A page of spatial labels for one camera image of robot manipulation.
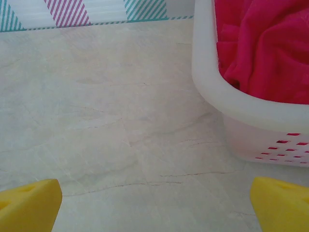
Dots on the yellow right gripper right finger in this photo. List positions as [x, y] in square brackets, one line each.
[282, 207]

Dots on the red t-shirt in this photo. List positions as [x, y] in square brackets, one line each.
[265, 53]

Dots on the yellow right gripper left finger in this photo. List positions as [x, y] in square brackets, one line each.
[29, 207]

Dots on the white plastic perforated basket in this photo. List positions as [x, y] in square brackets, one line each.
[207, 60]

